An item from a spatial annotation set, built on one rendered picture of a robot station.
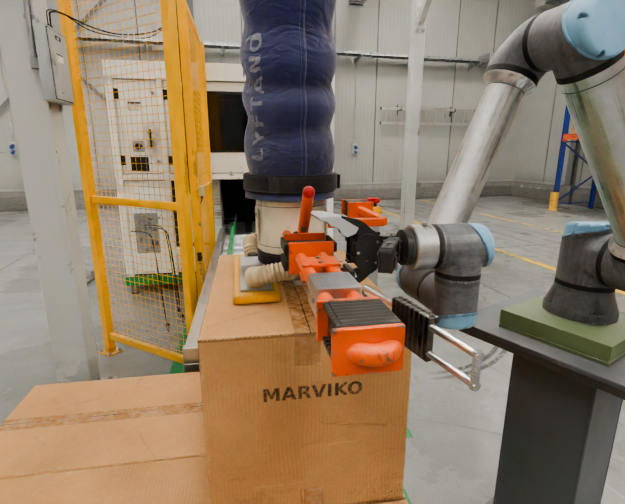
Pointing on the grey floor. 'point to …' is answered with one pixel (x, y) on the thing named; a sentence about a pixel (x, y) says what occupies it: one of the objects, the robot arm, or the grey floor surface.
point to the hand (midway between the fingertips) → (309, 253)
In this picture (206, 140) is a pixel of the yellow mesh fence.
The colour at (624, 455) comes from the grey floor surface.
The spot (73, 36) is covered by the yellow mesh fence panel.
